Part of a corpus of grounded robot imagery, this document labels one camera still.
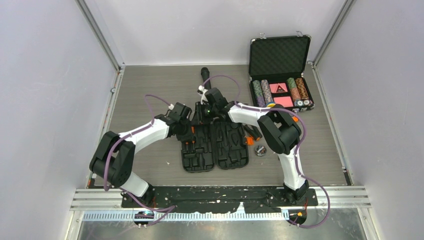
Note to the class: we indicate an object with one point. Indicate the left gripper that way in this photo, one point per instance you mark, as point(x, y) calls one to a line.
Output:
point(188, 136)

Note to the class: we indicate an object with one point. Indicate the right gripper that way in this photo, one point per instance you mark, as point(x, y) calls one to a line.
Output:
point(206, 104)

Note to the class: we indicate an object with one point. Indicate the thin orange black screwdriver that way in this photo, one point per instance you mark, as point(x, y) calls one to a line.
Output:
point(193, 138)

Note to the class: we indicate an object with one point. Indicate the black tool kit case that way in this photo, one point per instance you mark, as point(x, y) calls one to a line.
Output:
point(219, 144)

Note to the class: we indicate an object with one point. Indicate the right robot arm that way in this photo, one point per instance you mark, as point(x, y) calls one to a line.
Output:
point(280, 131)

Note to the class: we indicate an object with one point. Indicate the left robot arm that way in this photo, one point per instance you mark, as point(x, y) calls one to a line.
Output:
point(114, 157)

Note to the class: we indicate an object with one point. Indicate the black microphone orange end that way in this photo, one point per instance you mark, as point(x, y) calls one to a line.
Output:
point(205, 74)

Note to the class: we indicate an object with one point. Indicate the small round bit holder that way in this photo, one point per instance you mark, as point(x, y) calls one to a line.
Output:
point(260, 150)

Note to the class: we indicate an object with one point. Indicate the open poker chip case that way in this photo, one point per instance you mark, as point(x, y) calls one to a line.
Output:
point(276, 72)

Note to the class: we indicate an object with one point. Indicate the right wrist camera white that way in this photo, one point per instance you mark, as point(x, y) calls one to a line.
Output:
point(202, 90)

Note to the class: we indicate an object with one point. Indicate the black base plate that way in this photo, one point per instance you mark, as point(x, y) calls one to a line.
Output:
point(220, 199)

